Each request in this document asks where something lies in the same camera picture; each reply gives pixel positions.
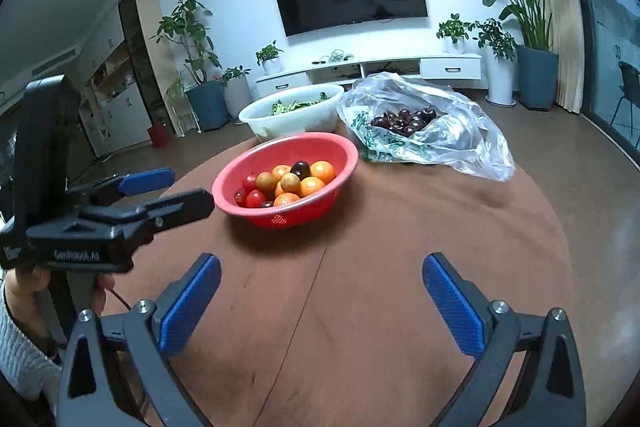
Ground wooden wall cabinet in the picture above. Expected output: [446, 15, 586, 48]
[80, 0, 172, 158]

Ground bushy tree plant blue pot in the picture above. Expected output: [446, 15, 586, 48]
[150, 0, 231, 132]

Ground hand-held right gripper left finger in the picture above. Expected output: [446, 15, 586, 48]
[56, 253, 222, 427]

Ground cables on television cabinet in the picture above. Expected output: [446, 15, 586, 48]
[310, 49, 357, 66]

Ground black braided cable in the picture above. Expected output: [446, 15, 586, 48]
[106, 288, 135, 312]

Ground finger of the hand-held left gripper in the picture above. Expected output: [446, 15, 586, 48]
[65, 168, 176, 208]
[82, 188, 216, 236]

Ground white television cabinet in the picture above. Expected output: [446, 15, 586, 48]
[255, 53, 489, 100]

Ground clear plastic bag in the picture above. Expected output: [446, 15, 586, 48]
[336, 72, 516, 182]

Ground tall broad-leaf plant blue pot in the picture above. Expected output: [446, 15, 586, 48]
[446, 0, 576, 112]

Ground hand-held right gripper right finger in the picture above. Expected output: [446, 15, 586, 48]
[421, 253, 587, 427]

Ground dark outdoor chair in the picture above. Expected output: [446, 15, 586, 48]
[610, 60, 640, 134]

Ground ceiling air vent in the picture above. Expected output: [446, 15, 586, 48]
[31, 48, 79, 76]

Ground red plastic colander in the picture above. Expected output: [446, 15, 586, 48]
[211, 132, 359, 230]

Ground green vegetables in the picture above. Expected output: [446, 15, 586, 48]
[270, 92, 332, 116]

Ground pile of bagged cherries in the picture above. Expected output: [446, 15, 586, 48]
[370, 106, 437, 138]

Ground white wire rack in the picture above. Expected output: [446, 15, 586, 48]
[165, 79, 201, 138]

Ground person's left hand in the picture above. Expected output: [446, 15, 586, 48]
[4, 267, 108, 316]

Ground beige curtain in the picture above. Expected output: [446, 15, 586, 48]
[520, 0, 594, 116]

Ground plant in tall white pot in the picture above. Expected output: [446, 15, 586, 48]
[472, 18, 519, 107]

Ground person's left forearm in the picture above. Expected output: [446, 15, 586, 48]
[0, 282, 64, 414]

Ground red bin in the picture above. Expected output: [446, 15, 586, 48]
[148, 122, 174, 149]

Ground plant in white ribbed pot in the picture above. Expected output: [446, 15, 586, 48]
[220, 65, 254, 123]

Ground white plastic bowl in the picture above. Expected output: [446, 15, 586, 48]
[238, 83, 345, 143]

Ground small plant in white pot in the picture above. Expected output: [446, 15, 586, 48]
[437, 13, 474, 56]
[255, 40, 285, 76]

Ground black framed glass door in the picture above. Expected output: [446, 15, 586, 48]
[555, 0, 640, 168]

